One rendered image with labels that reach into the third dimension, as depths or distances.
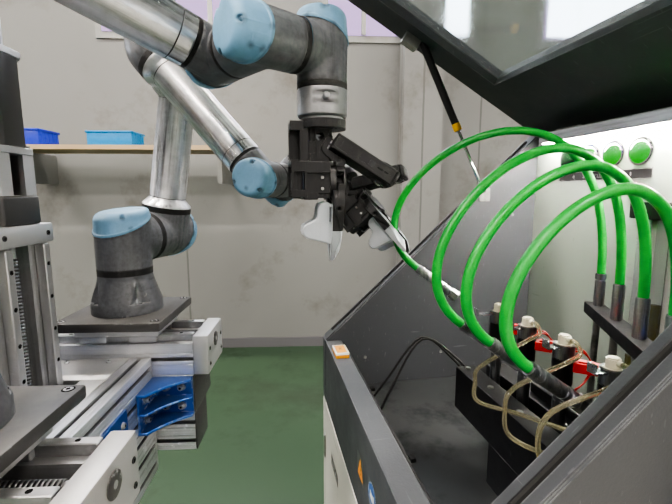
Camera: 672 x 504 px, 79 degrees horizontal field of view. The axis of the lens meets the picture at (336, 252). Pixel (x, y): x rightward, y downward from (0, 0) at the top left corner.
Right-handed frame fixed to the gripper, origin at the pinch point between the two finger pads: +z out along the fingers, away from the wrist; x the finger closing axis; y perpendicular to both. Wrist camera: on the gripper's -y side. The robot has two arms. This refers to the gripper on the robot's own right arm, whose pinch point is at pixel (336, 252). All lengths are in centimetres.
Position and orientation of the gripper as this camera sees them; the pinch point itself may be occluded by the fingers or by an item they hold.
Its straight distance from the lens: 65.2
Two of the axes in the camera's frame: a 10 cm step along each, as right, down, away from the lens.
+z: 0.0, 9.9, 1.4
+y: -9.8, 0.2, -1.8
